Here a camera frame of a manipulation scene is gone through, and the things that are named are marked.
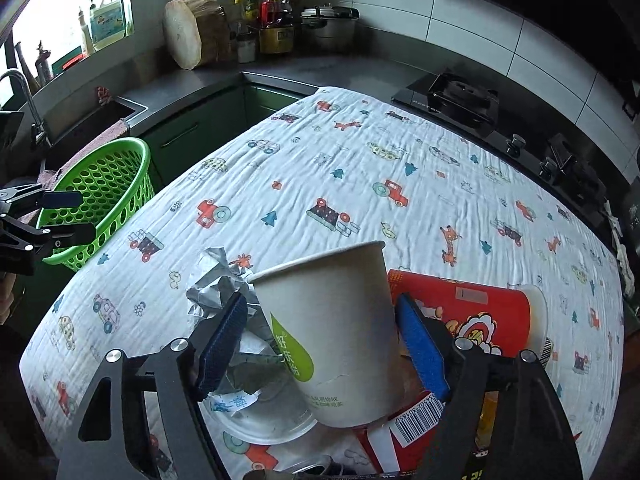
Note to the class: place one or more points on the red carton box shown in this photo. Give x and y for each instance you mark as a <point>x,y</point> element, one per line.
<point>380,447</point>

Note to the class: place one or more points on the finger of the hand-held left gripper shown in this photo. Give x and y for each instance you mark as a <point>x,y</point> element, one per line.
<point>70,235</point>
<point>62,198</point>

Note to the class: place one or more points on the crumpled silver wrapper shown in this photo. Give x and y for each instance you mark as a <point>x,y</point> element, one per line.
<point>220,285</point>

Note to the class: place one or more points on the white dish soap bottle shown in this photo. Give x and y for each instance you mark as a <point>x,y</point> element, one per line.
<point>84,35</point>

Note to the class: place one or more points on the red white scrubber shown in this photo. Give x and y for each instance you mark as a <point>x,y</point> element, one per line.
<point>104,95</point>

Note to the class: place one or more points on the brown towel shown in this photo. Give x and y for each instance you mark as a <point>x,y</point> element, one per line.
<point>95,142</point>

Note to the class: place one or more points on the detergent jug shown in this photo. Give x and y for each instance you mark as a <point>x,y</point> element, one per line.
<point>107,22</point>

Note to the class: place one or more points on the dark shiny wrapper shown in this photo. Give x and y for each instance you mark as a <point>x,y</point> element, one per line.
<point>310,467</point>

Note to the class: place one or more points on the black range hood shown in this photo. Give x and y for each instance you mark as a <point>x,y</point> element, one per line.
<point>550,0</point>

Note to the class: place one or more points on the green plastic basket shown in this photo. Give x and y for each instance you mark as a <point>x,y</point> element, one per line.
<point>115,175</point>

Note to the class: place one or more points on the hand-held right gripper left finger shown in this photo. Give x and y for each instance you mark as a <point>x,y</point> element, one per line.
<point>220,345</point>

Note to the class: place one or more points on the yellow-green capped bottle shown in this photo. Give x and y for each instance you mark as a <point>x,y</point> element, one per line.
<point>251,7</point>

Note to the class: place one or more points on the green cabinet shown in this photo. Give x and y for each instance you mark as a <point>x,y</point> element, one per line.
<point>210,115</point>

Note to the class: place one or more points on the small white jar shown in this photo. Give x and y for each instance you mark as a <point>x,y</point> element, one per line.
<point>246,49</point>

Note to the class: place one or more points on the dark sauce bottle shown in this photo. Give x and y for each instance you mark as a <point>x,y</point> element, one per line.
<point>237,15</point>

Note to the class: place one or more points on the steel sink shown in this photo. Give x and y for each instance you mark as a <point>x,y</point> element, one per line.
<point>100,120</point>

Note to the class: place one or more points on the cooking oil bottle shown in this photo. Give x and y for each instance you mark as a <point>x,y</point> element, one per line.
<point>276,15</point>

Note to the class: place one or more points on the printed cloth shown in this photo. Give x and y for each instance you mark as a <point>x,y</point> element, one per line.
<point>325,170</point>

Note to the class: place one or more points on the steel pressure cooker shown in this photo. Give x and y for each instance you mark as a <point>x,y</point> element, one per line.
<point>327,27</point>

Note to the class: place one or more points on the wooden chopping block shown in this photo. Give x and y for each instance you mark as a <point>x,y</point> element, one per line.
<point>185,35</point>

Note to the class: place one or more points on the white rag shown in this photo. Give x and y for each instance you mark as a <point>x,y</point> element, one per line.
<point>620,255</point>

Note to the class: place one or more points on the clear plastic lid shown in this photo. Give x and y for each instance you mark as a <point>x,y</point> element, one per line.
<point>270,420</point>

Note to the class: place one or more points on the black gas stove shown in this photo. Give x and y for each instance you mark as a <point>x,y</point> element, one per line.
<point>450,105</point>

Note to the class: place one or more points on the steel faucet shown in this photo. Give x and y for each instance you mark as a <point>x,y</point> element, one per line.
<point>30,105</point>

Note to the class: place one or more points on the green box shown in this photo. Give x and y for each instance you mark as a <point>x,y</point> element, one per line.
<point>70,60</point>

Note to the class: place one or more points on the red paper cup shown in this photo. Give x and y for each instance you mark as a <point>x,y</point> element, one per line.
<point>480,310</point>

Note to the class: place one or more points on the white paper cup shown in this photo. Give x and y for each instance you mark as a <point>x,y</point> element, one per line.
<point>340,320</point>

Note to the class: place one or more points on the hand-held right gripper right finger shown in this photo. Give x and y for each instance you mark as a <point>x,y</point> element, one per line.
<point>422,350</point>

